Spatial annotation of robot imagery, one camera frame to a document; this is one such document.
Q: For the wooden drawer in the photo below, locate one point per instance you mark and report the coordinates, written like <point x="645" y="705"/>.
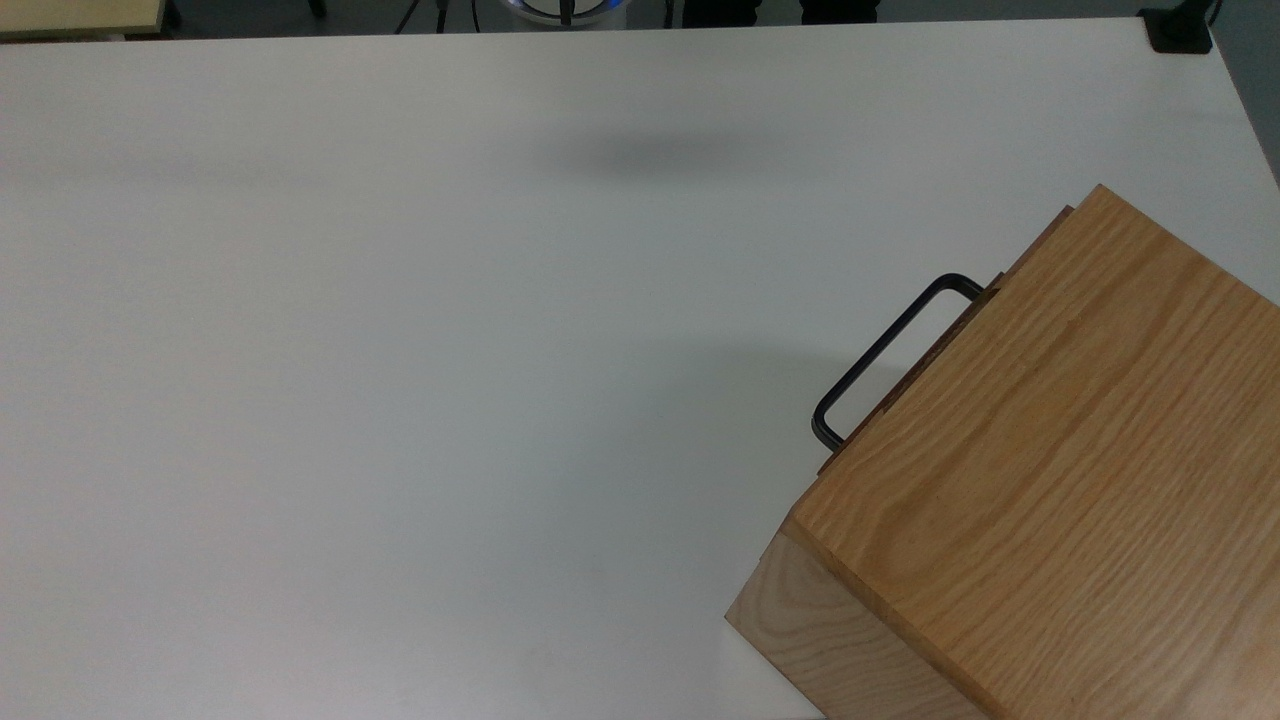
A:
<point x="1040" y="238"/>

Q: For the light wooden drawer cabinet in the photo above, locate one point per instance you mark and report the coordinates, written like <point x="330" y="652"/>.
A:
<point x="1050" y="450"/>

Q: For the black equipment block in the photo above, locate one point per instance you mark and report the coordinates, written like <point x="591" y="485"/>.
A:
<point x="720" y="10"/>
<point x="838" y="9"/>

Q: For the black tripod legs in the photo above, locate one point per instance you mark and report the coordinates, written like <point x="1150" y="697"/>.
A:
<point x="440" y="14"/>

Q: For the beige wooden side table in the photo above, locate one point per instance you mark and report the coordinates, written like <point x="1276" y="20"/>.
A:
<point x="80" y="14"/>

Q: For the black table clamp mount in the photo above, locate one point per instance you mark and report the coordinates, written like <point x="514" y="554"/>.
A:
<point x="1180" y="30"/>

